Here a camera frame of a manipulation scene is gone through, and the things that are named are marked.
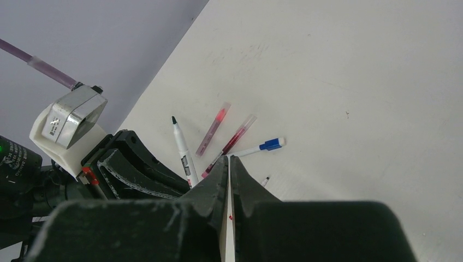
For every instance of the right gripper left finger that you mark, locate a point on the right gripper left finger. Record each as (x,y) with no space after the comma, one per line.
(185,229)

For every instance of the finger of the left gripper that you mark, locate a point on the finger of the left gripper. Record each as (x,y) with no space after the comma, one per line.
(119,188)
(135,164)

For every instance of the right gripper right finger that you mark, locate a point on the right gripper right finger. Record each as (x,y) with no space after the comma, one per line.
(269,229)

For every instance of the white black marker pen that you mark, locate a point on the white black marker pen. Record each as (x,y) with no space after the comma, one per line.
(185,155)

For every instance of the white blue marker pen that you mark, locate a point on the white blue marker pen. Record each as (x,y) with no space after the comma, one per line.
(268,145)

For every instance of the dark red gel pen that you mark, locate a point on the dark red gel pen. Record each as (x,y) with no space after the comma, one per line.
(231,143)

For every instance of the pink highlighter pen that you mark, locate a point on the pink highlighter pen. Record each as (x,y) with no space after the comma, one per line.
(213,129)

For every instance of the thin white red pen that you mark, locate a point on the thin white red pen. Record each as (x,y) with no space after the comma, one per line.
(265,181)

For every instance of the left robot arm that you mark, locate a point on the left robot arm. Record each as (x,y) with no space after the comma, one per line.
(29,189)

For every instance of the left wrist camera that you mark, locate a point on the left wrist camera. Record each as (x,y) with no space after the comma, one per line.
(67,129)

